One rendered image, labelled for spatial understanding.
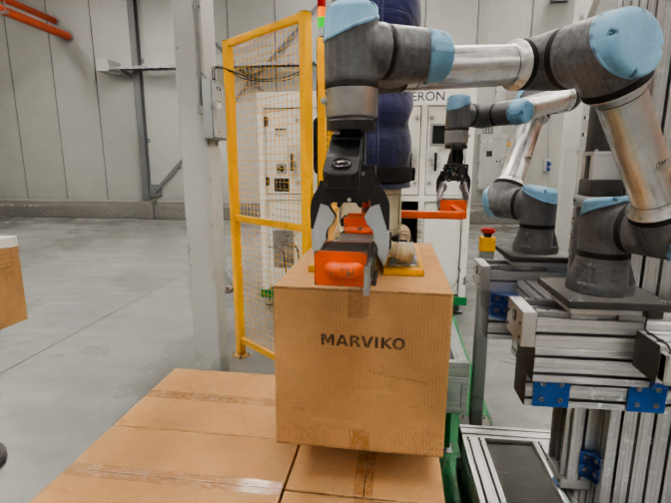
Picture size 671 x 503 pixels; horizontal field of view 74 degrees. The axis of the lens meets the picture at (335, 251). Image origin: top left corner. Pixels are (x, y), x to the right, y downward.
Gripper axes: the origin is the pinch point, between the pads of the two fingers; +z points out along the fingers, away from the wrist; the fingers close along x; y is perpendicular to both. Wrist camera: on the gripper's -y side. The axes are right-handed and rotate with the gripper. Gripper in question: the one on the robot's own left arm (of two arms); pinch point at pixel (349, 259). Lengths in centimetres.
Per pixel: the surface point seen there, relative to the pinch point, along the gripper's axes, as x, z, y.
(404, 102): -8, -29, 54
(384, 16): -3, -47, 49
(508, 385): -77, 123, 199
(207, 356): 102, 98, 166
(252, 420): 37, 66, 58
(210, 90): 88, -50, 163
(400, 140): -7, -19, 53
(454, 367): -30, 63, 96
